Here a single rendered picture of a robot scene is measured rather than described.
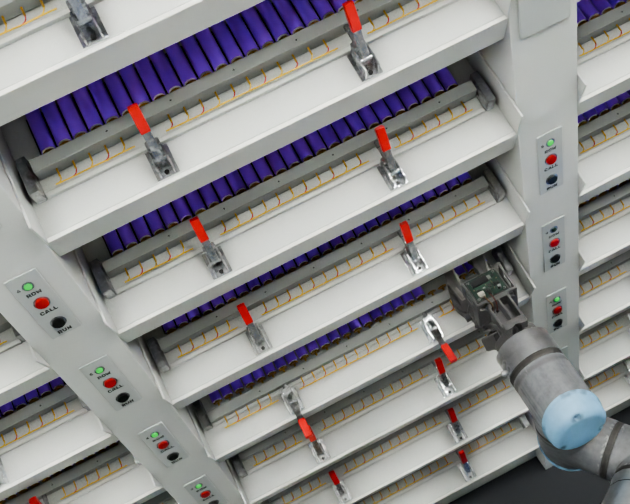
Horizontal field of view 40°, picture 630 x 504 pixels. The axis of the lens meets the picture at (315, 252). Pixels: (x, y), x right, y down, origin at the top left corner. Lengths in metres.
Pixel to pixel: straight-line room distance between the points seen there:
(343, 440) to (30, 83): 0.98
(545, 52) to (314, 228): 0.37
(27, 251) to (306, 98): 0.37
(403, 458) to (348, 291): 0.59
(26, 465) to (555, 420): 0.77
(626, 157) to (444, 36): 0.48
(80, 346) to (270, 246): 0.28
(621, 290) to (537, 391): 0.51
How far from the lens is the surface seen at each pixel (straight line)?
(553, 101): 1.23
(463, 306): 1.44
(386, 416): 1.65
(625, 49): 1.32
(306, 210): 1.17
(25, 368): 1.20
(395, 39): 1.07
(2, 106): 0.92
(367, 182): 1.18
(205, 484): 1.53
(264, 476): 1.66
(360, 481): 1.82
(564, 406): 1.28
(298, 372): 1.46
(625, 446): 1.39
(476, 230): 1.36
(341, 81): 1.04
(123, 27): 0.90
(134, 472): 1.52
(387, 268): 1.33
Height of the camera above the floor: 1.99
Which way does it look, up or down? 50 degrees down
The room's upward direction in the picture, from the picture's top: 21 degrees counter-clockwise
